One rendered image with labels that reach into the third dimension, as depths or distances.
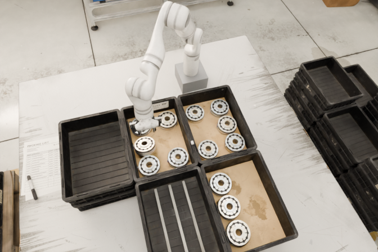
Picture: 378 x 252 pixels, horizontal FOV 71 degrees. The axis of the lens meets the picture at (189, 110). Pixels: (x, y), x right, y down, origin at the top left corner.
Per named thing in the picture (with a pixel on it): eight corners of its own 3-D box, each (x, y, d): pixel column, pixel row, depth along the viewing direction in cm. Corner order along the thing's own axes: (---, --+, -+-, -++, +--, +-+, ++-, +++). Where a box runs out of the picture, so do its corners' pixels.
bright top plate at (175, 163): (165, 151, 131) (165, 151, 131) (184, 145, 134) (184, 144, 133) (171, 170, 127) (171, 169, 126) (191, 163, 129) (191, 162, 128)
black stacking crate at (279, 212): (198, 173, 131) (199, 165, 121) (252, 158, 137) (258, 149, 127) (226, 261, 111) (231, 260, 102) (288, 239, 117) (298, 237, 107)
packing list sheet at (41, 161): (20, 143, 147) (19, 143, 146) (63, 133, 151) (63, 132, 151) (21, 202, 131) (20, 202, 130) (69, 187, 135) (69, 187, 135)
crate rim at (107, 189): (59, 123, 131) (57, 121, 129) (120, 110, 137) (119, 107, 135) (63, 203, 112) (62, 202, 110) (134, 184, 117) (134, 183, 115)
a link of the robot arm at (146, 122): (136, 132, 103) (134, 124, 98) (131, 108, 109) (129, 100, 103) (159, 127, 105) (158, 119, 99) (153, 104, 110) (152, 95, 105)
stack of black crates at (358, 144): (304, 134, 221) (323, 113, 192) (333, 125, 227) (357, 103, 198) (331, 179, 202) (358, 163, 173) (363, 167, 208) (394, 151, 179)
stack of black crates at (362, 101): (318, 86, 249) (329, 70, 229) (344, 79, 255) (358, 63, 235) (343, 121, 229) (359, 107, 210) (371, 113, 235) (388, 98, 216)
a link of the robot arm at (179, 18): (190, 5, 95) (198, 21, 120) (166, -3, 96) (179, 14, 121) (182, 30, 96) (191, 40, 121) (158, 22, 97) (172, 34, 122)
